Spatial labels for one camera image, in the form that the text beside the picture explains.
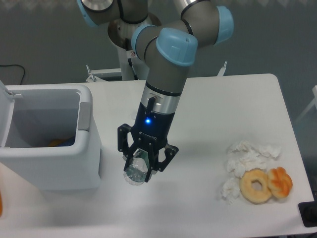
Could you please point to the crumpled white tissue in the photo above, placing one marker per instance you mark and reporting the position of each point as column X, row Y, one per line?
column 245, row 163
column 242, row 146
column 230, row 190
column 270, row 151

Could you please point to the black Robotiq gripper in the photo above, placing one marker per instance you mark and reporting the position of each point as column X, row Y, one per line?
column 153, row 130

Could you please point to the white trash can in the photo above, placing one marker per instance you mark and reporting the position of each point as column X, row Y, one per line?
column 31, row 116

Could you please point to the clear plastic bottle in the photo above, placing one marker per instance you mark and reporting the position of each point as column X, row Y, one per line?
column 138, row 166

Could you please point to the yellow blue trash in can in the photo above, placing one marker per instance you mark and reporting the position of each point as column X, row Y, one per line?
column 62, row 142

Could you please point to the orange object at edge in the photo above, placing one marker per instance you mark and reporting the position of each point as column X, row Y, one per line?
column 1, row 205

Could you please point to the orange glazed twisted bun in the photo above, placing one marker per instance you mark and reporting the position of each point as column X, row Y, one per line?
column 279, row 182

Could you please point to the white frame at right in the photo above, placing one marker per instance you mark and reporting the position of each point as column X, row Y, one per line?
column 312, row 104

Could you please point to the crumpled white tissue bottom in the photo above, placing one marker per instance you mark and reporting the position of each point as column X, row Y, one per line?
column 230, row 190

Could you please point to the crumpled white tissue top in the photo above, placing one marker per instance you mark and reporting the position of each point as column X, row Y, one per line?
column 242, row 146

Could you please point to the plain ring donut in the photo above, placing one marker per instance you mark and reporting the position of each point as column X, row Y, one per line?
column 253, row 186

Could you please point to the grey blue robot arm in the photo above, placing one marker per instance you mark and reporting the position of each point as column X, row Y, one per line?
column 165, row 81

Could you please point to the crumpled white tissue right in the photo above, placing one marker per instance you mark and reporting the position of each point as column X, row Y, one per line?
column 270, row 151

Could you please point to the black device at edge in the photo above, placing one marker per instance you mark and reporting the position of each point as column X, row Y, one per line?
column 308, row 212

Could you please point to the crumpled white tissue middle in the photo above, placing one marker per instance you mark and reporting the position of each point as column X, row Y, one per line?
column 245, row 163

